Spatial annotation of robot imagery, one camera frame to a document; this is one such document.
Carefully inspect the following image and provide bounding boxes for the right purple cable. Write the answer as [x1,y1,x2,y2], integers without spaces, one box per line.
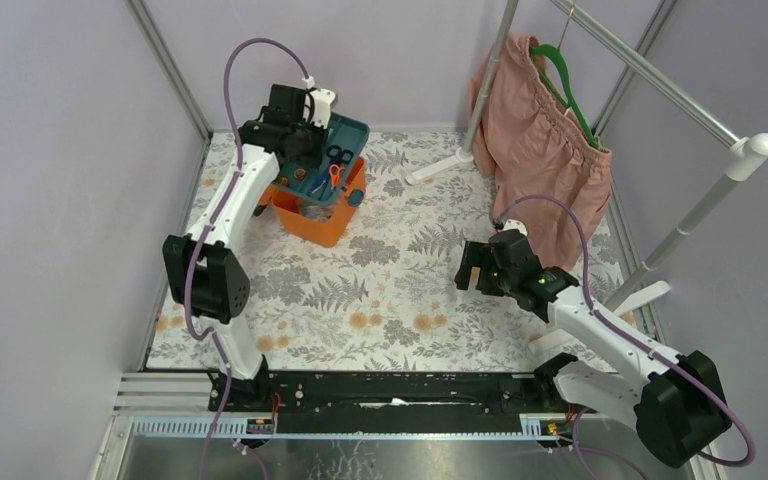
[493,193,758,480]

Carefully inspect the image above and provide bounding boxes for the orange medicine box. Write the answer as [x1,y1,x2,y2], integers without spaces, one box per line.
[257,157,366,248]

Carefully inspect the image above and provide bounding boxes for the orange handled scissors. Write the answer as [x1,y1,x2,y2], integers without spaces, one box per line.
[328,163,345,191]

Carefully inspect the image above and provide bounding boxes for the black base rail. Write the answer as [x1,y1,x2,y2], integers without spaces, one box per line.
[207,369,581,435]

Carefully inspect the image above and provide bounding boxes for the pink hanging garment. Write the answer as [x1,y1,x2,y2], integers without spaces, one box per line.
[472,34,612,269]

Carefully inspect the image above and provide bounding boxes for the teal tray insert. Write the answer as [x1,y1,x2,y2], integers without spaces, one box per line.
[273,114,370,206]

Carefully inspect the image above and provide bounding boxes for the green clothes hanger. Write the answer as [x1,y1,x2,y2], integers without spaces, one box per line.
[529,44,600,149]

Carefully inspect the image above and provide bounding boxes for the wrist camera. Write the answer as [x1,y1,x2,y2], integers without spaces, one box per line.
[307,87,338,130]
[502,219,528,236]

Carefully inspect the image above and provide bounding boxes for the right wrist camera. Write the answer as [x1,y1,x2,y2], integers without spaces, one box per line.
[502,219,528,236]

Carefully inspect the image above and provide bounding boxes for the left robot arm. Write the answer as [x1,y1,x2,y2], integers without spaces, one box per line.
[162,78,337,411]

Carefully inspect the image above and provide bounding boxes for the black handled scissors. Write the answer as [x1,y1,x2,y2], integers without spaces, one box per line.
[325,145,355,165]

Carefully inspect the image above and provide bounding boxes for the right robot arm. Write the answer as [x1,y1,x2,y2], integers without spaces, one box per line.
[454,229,733,468]

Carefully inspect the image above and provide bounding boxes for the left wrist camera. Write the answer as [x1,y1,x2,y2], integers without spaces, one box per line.
[307,87,338,130]

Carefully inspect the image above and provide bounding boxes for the white clothes rack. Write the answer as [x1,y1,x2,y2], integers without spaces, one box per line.
[402,0,768,356]

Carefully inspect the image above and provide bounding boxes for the blue plastic tweezers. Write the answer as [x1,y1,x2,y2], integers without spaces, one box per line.
[308,175,330,196]

